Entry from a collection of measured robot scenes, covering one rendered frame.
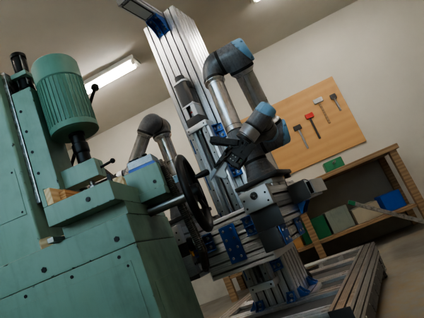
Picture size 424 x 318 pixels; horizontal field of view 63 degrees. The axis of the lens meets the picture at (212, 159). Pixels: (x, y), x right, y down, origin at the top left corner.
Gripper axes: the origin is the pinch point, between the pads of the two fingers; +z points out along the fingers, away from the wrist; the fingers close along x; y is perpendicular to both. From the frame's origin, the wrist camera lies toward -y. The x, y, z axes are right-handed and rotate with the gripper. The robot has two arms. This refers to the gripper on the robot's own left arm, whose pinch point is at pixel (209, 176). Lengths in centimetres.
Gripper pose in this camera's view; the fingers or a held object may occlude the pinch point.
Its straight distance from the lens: 131.3
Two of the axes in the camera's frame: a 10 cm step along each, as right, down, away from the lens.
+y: 7.9, 5.7, -2.1
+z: -6.0, 8.0, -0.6
